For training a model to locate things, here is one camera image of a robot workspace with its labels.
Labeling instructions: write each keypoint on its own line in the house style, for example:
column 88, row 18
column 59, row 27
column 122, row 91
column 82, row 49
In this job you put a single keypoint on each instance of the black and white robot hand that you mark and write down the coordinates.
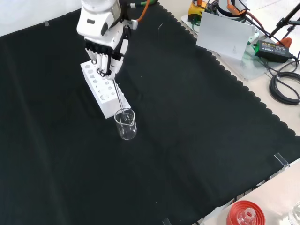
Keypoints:
column 98, row 25

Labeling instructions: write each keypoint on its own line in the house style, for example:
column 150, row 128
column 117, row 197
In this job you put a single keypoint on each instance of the clear glass rod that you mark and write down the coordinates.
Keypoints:
column 118, row 96

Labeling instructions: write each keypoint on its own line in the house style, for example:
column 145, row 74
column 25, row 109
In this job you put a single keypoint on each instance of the white test tube rack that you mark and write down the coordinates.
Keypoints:
column 96, row 98

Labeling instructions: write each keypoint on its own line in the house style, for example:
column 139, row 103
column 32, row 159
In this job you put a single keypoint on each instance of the clear glass beaker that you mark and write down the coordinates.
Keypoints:
column 125, row 131

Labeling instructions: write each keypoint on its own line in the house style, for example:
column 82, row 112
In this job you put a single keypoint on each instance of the clear cloth clip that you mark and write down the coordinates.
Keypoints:
column 167, row 222
column 46, row 23
column 281, row 159

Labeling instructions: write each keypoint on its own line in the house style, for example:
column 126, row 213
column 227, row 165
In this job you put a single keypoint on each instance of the yellow stop button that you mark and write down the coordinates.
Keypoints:
column 195, row 10

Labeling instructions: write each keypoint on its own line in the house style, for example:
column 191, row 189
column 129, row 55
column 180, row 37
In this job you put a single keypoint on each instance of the pale board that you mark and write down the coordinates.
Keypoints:
column 222, row 35

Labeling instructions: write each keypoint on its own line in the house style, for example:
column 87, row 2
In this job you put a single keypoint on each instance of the black cloth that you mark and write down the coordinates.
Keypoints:
column 187, row 117

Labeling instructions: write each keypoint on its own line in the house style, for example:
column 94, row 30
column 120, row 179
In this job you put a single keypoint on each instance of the black power adapter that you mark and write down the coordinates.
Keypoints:
column 272, row 51

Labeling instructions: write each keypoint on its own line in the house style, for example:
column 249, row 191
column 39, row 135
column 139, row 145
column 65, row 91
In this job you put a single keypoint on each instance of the black tripod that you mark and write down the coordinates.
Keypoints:
column 284, row 20

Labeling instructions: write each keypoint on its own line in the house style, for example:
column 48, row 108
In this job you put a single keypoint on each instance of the orange clamp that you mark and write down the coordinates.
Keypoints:
column 287, row 42

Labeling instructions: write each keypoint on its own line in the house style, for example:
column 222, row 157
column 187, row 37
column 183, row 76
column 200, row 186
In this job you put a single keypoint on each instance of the red ribbed flask stand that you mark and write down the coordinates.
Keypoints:
column 234, row 211

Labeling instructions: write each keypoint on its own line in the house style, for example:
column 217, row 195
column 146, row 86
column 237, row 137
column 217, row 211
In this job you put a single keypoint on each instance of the clear round-bottom flask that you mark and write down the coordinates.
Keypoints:
column 247, row 214

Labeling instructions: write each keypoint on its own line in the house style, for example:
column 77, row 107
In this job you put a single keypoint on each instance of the clear glass vessel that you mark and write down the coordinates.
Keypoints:
column 295, row 214

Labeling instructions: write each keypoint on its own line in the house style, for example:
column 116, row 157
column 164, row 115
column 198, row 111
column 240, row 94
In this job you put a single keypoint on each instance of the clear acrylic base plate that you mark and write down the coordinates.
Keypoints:
column 253, row 68

